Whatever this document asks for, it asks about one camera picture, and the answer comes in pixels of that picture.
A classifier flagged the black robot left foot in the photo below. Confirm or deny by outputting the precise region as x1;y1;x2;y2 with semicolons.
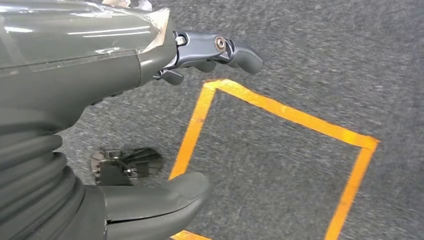
89;147;164;187

